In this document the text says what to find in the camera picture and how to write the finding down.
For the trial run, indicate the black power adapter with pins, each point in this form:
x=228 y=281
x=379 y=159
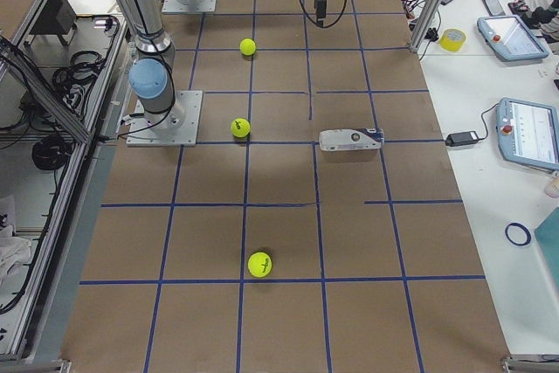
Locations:
x=458 y=139

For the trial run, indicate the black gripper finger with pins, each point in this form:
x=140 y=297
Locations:
x=320 y=7

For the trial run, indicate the tennis ball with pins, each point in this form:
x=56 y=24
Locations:
x=247 y=46
x=240 y=128
x=259 y=264

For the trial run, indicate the teach pendant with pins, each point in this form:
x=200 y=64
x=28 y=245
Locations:
x=510 y=38
x=527 y=133

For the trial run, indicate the upper teach pendant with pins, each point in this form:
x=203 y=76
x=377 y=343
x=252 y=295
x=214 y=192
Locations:
x=510 y=38

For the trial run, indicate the teal box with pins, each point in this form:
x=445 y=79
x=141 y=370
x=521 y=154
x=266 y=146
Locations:
x=547 y=238

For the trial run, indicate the far tennis ball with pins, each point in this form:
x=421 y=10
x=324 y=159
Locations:
x=247 y=46

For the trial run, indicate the middle tennis ball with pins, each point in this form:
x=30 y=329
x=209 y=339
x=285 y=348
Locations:
x=240 y=128

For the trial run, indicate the white crumpled cloth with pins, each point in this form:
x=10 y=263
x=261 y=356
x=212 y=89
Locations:
x=15 y=250

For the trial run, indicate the aluminium frame post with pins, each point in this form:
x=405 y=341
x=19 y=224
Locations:
x=432 y=2

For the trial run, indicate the black smartphone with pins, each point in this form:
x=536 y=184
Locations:
x=494 y=8

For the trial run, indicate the near tennis ball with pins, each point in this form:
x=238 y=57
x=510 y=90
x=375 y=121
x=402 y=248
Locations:
x=259 y=264

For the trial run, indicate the clear tennis ball can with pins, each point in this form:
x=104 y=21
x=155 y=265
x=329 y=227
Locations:
x=347 y=139

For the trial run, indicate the yellow tape roll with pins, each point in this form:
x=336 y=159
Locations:
x=452 y=40

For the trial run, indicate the lower teach pendant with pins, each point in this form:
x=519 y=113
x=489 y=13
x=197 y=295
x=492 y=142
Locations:
x=527 y=133

